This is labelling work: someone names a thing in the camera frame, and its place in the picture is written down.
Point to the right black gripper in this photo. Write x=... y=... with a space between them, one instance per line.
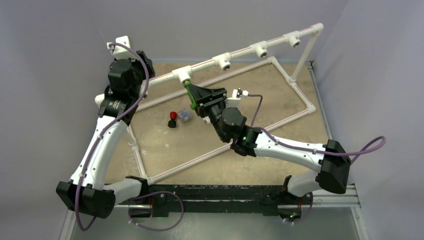
x=201 y=94

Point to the green water faucet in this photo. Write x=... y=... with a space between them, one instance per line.
x=186 y=84

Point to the white pvc pipe frame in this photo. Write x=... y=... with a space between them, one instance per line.
x=283 y=101

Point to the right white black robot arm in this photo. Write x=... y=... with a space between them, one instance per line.
x=328 y=164

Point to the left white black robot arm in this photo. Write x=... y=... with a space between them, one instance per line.
x=86 y=192

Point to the white faucet with blue handle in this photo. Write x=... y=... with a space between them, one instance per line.
x=207 y=120

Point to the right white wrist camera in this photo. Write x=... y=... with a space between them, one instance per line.
x=234 y=100

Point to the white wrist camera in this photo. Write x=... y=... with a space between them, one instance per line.
x=120 y=46
x=234 y=100

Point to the black faucet with red handle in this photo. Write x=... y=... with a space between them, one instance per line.
x=172 y=123

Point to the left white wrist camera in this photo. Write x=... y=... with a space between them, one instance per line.
x=120 y=46

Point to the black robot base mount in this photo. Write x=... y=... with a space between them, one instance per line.
x=268 y=200

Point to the aluminium table frame rail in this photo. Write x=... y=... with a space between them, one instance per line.
x=321 y=199

